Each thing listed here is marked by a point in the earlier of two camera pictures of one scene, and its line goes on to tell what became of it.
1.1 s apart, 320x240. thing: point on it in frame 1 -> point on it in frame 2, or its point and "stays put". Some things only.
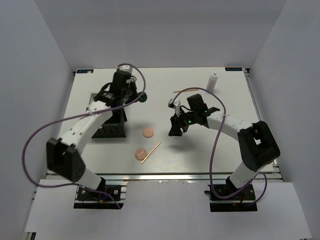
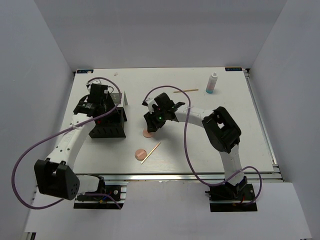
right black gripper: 176,124 -> 149,118
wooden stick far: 186,90 stays put
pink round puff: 148,132 stays put
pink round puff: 141,154 stays put
